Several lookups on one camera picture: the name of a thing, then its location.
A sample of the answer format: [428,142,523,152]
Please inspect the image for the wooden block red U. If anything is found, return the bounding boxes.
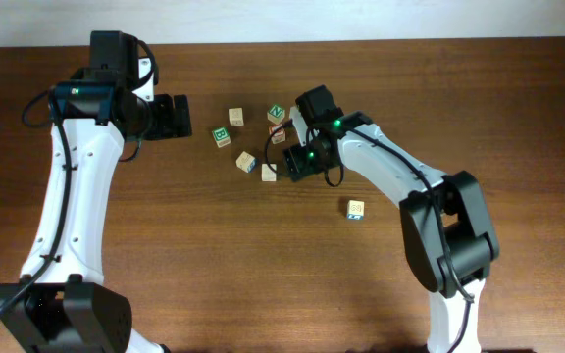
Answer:
[261,164,277,182]

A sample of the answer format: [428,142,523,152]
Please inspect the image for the wooden block blue L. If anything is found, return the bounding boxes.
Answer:
[346,200,365,221]

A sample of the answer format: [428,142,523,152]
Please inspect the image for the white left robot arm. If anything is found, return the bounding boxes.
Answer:
[0,30,192,352]

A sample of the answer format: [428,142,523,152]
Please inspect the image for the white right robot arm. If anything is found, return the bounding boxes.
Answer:
[283,85,499,352]

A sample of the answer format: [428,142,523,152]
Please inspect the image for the wooden block red 9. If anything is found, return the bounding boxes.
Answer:
[269,125,286,144]

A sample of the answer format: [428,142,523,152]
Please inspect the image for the wooden block green B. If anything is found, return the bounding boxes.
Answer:
[212,127,231,148]

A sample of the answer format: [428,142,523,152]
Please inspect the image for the wooden block green N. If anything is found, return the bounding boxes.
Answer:
[267,104,285,125]

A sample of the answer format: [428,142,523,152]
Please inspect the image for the plain wooden picture block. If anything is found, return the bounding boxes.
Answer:
[228,108,244,126]

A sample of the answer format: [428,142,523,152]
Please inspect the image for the wooden block yellow T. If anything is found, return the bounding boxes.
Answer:
[235,151,257,173]

